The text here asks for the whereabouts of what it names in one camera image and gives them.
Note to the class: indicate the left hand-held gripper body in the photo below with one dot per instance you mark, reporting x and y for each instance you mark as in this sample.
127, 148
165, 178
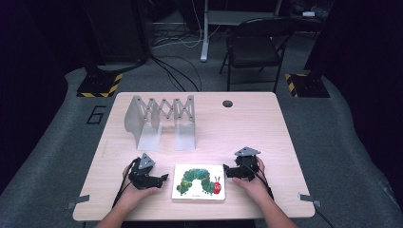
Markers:
142, 177

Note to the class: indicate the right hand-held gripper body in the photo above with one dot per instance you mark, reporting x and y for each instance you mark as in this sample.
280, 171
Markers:
247, 164

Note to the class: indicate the white caterpillar board book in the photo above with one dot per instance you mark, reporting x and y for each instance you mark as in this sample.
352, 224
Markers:
193, 167

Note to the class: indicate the grey metal expandable book rack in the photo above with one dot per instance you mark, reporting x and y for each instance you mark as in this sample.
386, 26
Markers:
149, 139

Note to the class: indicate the person's left hand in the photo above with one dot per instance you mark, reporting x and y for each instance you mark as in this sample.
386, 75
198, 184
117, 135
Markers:
139, 194

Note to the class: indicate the person's right hand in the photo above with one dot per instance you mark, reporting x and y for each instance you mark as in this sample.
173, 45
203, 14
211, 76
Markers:
253, 188

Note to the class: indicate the grey metal table clamp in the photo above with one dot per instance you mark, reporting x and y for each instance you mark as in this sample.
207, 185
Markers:
309, 199
78, 201

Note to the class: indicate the black yellow striped stand base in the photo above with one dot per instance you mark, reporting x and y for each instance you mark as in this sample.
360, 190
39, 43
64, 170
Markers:
99, 85
305, 85

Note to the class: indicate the black folding chair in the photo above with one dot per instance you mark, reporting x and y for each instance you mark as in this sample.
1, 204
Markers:
253, 47

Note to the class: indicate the white-legged desk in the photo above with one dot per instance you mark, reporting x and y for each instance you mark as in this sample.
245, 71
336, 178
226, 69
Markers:
205, 38

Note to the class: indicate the small white device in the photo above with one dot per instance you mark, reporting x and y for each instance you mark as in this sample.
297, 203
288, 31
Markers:
308, 14

